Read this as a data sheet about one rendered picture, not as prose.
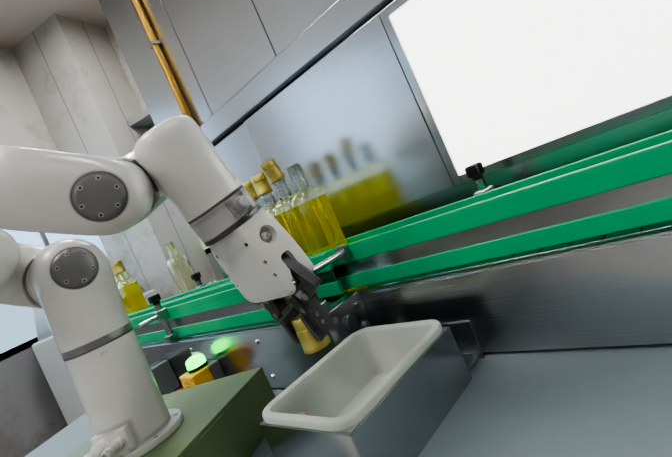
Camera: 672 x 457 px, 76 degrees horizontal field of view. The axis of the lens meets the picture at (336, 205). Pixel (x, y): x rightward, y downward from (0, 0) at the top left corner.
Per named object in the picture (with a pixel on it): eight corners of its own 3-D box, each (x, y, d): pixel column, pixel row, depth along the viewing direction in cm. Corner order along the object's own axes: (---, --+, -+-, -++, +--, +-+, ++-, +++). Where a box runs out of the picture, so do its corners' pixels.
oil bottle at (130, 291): (157, 325, 163) (126, 257, 162) (143, 333, 159) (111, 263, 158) (152, 326, 167) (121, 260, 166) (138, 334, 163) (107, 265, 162)
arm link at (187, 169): (50, 186, 42) (78, 185, 51) (122, 271, 44) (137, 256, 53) (183, 101, 45) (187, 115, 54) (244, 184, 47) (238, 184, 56)
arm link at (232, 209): (260, 173, 49) (274, 193, 50) (222, 196, 55) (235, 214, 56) (213, 208, 44) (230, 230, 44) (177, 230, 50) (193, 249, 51)
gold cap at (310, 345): (317, 353, 51) (302, 320, 51) (299, 355, 54) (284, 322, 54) (336, 338, 54) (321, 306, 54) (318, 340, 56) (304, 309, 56)
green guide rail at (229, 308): (318, 311, 74) (299, 268, 74) (315, 313, 73) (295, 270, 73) (73, 353, 196) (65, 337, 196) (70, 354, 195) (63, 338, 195)
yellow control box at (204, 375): (232, 389, 98) (218, 359, 97) (203, 410, 92) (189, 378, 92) (217, 388, 102) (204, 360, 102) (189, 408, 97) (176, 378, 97)
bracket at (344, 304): (377, 326, 76) (360, 290, 75) (343, 356, 69) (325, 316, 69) (362, 328, 78) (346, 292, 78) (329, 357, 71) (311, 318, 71)
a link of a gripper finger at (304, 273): (316, 259, 47) (324, 296, 50) (261, 243, 51) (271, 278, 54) (310, 266, 46) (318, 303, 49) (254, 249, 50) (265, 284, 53)
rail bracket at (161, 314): (182, 339, 112) (160, 292, 111) (155, 354, 106) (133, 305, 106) (176, 340, 114) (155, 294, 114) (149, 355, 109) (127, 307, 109)
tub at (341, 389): (472, 374, 59) (447, 316, 59) (381, 505, 43) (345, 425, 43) (379, 375, 71) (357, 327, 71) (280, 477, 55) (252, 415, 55)
